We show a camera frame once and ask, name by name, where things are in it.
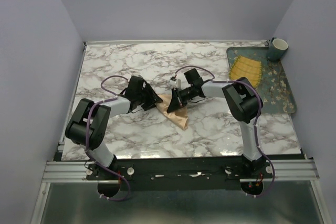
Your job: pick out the yellow woven coaster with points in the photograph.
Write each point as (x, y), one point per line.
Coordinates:
(248, 68)

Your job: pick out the floral teal tray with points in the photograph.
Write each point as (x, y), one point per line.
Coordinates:
(274, 88)

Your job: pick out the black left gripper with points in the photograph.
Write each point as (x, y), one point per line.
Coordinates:
(153, 94)

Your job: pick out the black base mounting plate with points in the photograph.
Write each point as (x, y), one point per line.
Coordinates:
(197, 173)

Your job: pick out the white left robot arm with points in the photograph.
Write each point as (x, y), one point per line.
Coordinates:
(88, 123)

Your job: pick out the peach cloth napkin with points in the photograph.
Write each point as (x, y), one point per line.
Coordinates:
(179, 117)

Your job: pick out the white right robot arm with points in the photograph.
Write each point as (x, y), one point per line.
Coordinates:
(243, 102)

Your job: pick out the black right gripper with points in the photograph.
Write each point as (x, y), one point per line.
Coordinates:
(176, 101)

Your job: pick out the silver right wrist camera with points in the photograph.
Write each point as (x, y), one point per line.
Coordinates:
(177, 84)

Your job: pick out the teal mug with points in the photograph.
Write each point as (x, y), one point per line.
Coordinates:
(276, 50)

